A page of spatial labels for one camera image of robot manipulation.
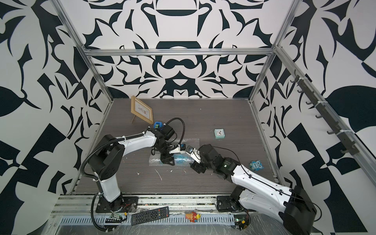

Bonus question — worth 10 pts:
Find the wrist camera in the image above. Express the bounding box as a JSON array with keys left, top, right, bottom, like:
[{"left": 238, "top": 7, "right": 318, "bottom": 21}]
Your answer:
[
  {"left": 169, "top": 144, "right": 187, "bottom": 154},
  {"left": 185, "top": 146, "right": 201, "bottom": 163}
]

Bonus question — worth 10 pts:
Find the small teal alarm clock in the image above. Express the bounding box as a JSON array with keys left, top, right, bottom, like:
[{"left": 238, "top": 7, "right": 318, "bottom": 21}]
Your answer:
[{"left": 214, "top": 128, "right": 225, "bottom": 139}]

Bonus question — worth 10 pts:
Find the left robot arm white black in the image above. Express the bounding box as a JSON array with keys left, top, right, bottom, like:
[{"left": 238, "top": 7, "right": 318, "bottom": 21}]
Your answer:
[{"left": 80, "top": 125, "right": 178, "bottom": 203}]

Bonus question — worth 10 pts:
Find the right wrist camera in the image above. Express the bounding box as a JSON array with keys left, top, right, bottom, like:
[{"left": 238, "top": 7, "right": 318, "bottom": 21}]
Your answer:
[{"left": 185, "top": 146, "right": 201, "bottom": 163}]

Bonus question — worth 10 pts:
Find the black wall hook rail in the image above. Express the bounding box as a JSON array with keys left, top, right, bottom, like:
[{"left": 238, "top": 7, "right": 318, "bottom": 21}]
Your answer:
[{"left": 292, "top": 75, "right": 360, "bottom": 156}]

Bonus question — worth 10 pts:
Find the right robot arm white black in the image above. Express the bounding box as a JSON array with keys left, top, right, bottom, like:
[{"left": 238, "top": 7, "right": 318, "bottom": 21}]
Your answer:
[{"left": 186, "top": 145, "right": 317, "bottom": 235}]

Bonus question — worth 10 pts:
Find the black corrugated cable hose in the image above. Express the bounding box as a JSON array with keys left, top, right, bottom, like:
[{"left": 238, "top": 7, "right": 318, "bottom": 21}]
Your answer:
[{"left": 80, "top": 117, "right": 186, "bottom": 180}]

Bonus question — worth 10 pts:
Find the black remote control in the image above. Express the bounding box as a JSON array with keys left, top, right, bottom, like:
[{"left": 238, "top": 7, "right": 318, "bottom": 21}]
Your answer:
[{"left": 131, "top": 207, "right": 169, "bottom": 226}]

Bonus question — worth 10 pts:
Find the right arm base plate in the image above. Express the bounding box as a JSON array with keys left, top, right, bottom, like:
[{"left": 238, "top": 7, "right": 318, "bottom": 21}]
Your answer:
[{"left": 216, "top": 196, "right": 244, "bottom": 212}]

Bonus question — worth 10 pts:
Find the blue tape dispenser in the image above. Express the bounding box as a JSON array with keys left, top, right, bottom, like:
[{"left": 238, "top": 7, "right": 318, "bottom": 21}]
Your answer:
[{"left": 153, "top": 121, "right": 163, "bottom": 129}]

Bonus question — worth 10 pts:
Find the blue liquid bottle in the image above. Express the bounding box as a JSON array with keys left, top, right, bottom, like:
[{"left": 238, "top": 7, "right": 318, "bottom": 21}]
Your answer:
[{"left": 174, "top": 155, "right": 193, "bottom": 165}]

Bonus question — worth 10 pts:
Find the blue owl figurine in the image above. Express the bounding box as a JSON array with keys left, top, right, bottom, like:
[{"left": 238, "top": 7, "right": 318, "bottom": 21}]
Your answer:
[{"left": 249, "top": 160, "right": 264, "bottom": 171}]

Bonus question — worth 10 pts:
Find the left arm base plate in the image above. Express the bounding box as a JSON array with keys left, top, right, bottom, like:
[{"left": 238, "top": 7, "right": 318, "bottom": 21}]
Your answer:
[{"left": 95, "top": 196, "right": 139, "bottom": 213}]

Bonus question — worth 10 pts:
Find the black electronics box green led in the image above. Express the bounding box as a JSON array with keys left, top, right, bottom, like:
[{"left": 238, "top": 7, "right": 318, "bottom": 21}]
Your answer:
[{"left": 234, "top": 214, "right": 251, "bottom": 231}]

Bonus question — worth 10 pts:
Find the small red yellow toy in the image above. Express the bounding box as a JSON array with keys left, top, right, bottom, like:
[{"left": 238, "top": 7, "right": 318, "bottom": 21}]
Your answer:
[{"left": 185, "top": 211, "right": 201, "bottom": 223}]

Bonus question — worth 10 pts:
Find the wooden picture frame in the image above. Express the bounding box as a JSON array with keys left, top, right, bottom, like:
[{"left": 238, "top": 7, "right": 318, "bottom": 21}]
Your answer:
[{"left": 131, "top": 96, "right": 154, "bottom": 124}]

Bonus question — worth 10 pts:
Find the small green circuit board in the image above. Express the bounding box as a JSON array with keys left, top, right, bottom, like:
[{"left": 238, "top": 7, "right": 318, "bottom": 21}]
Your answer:
[{"left": 105, "top": 214, "right": 127, "bottom": 224}]

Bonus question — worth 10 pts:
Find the clear bubble wrap sheet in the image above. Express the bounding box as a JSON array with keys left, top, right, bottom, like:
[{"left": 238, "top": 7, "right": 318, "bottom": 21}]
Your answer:
[{"left": 149, "top": 138, "right": 200, "bottom": 166}]

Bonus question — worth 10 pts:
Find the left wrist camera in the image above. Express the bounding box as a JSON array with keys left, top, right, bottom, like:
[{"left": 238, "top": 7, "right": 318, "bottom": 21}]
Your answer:
[{"left": 169, "top": 144, "right": 187, "bottom": 154}]

